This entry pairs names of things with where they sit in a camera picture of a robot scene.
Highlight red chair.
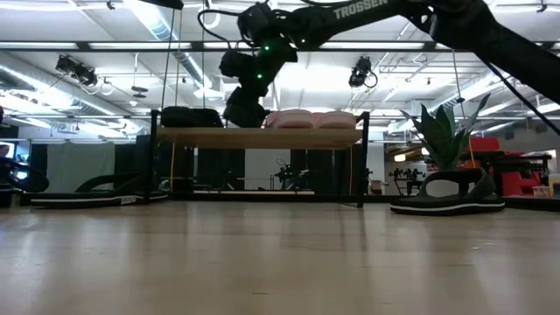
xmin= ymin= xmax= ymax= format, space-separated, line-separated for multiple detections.
xmin=465 ymin=136 xmax=556 ymax=198

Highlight black flip-flop white stripe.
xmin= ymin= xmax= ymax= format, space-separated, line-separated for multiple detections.
xmin=389 ymin=168 xmax=507 ymax=217
xmin=29 ymin=171 xmax=171 ymax=209

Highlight wooden shelf with black frame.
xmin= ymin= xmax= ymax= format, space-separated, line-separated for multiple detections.
xmin=148 ymin=108 xmax=371 ymax=209

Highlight black hanging cable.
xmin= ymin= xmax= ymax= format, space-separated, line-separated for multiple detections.
xmin=157 ymin=7 xmax=178 ymax=111

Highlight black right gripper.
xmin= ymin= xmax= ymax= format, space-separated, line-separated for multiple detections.
xmin=218 ymin=41 xmax=298 ymax=129

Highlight green plant in white pot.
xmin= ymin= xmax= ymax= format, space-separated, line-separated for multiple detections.
xmin=400 ymin=92 xmax=492 ymax=198

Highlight black ceiling camera cluster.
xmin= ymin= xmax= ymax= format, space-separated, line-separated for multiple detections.
xmin=54 ymin=53 xmax=100 ymax=88

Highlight black foam slide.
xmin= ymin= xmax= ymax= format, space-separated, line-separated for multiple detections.
xmin=160 ymin=105 xmax=226 ymax=130

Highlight small background robot arms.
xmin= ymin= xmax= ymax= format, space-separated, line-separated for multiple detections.
xmin=388 ymin=167 xmax=426 ymax=197

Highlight pink foam slide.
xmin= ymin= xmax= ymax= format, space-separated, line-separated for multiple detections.
xmin=263 ymin=108 xmax=317 ymax=130
xmin=312 ymin=109 xmax=358 ymax=130

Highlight black ceiling camera with cable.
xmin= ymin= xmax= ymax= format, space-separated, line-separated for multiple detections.
xmin=347 ymin=55 xmax=379 ymax=90

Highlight black looped gripper cable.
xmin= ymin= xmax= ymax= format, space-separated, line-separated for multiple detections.
xmin=197 ymin=7 xmax=247 ymax=46

